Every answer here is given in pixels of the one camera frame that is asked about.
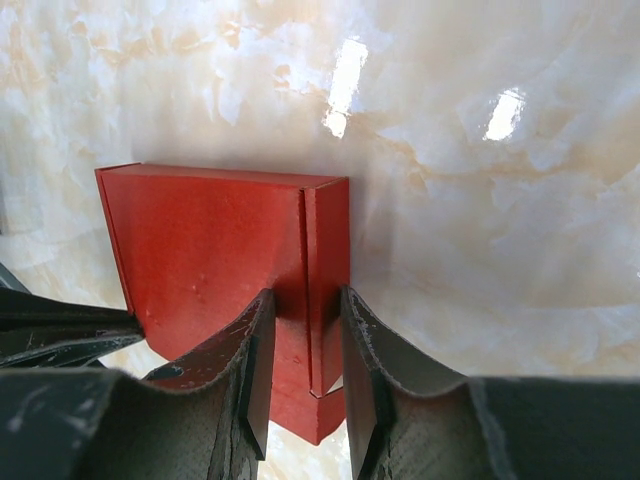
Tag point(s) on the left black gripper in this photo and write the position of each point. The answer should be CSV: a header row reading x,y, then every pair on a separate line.
x,y
41,332

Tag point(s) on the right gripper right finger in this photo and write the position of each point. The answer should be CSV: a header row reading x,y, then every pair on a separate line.
x,y
411,417

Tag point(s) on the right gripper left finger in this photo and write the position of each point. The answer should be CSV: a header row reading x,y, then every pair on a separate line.
x,y
202,416

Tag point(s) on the red paper box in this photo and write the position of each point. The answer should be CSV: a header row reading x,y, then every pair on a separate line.
x,y
193,247

